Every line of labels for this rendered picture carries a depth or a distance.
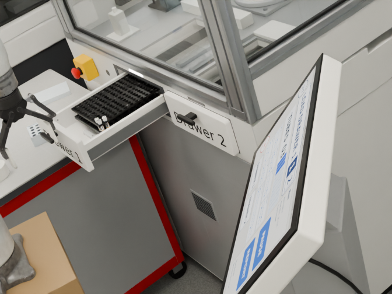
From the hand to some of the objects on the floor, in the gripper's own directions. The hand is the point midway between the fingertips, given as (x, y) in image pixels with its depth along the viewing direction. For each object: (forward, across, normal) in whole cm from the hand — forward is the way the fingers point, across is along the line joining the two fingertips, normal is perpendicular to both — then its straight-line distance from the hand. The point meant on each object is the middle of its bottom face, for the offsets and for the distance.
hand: (33, 150), depth 206 cm
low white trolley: (+91, +8, +44) cm, 101 cm away
